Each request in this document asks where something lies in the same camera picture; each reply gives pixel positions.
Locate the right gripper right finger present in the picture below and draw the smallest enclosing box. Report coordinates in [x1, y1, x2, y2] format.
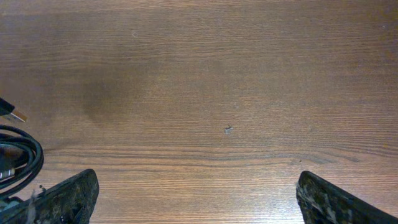
[296, 170, 397, 224]

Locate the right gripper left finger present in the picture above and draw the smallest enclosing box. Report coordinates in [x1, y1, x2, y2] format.
[1, 169, 100, 224]

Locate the thin black USB cable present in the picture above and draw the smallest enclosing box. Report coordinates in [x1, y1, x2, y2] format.
[0, 97, 28, 123]

